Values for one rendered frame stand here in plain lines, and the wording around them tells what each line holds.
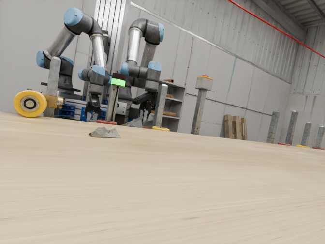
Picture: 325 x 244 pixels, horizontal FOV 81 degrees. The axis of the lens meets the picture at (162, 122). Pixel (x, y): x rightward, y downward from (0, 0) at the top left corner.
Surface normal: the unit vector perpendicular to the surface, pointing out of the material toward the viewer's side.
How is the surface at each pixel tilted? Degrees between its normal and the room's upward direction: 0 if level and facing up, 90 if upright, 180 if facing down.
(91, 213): 0
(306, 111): 90
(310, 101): 90
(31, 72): 90
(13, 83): 90
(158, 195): 0
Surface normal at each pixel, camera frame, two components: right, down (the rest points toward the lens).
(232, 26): 0.55, 0.15
